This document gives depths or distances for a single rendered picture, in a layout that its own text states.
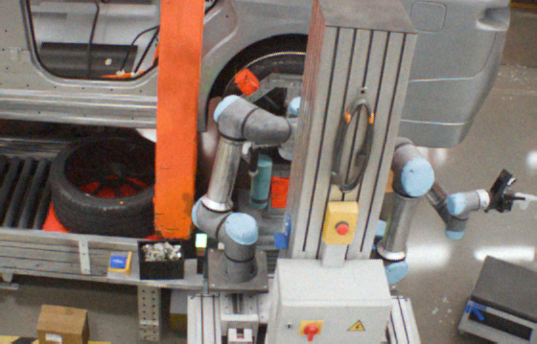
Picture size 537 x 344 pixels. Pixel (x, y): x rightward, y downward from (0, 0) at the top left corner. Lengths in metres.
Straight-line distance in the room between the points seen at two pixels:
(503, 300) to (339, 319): 1.60
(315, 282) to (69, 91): 1.86
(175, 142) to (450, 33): 1.35
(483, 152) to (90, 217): 2.84
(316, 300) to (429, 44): 1.68
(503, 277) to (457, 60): 1.11
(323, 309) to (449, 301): 1.98
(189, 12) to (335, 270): 1.12
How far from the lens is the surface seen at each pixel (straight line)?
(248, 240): 2.87
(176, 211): 3.48
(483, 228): 4.83
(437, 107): 3.88
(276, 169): 3.87
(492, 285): 3.94
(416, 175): 2.59
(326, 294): 2.39
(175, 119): 3.20
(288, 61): 3.64
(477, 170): 5.31
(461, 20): 3.67
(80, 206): 3.82
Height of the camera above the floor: 2.90
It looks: 36 degrees down
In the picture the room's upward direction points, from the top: 6 degrees clockwise
